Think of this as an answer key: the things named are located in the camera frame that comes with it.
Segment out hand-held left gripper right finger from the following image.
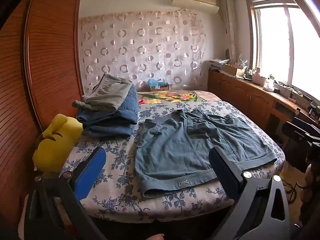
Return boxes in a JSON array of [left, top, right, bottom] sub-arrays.
[[207, 146, 292, 240]]

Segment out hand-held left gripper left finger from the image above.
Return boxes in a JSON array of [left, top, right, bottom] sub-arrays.
[[25, 146, 108, 240]]

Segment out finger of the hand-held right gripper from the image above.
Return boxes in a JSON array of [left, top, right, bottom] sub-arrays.
[[290, 116, 320, 132], [282, 122, 316, 142]]

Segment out blue-grey short pants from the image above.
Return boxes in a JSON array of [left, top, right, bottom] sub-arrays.
[[135, 109, 277, 198]]

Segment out person's right forearm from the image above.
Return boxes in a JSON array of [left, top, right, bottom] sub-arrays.
[[300, 164, 320, 233]]

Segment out folded grey-green pants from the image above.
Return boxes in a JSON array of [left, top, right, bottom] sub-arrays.
[[72, 73, 133, 112]]

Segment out yellow plush toy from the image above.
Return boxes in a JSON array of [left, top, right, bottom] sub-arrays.
[[32, 114, 83, 173]]

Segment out pink bottle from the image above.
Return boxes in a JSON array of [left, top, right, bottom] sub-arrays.
[[252, 67, 262, 83]]

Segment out long wooden cabinet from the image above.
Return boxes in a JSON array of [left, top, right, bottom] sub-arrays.
[[207, 69, 320, 140]]

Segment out window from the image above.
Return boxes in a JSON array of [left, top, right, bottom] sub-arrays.
[[245, 0, 320, 100]]

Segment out open flat cardboard box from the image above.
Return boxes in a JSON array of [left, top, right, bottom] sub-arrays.
[[222, 64, 247, 77]]

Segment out pink flowered blanket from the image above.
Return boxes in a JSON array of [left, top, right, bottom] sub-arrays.
[[137, 89, 220, 104]]

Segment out stack of papers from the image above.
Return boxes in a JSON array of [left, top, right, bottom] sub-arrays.
[[209, 59, 230, 69]]

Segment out small cardboard box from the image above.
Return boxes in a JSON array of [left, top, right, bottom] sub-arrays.
[[150, 84, 170, 92]]

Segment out cream hanging curtain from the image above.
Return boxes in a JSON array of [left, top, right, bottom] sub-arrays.
[[220, 0, 238, 58]]

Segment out wooden slatted wardrobe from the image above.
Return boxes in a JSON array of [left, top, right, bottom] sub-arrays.
[[0, 0, 84, 230]]

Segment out circle patterned sheer curtain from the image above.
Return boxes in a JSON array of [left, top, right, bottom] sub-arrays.
[[79, 10, 209, 93]]

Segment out black cable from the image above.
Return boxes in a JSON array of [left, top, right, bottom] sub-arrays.
[[284, 179, 302, 197]]

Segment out wall air conditioner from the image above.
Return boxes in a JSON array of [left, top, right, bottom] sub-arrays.
[[172, 0, 220, 14]]

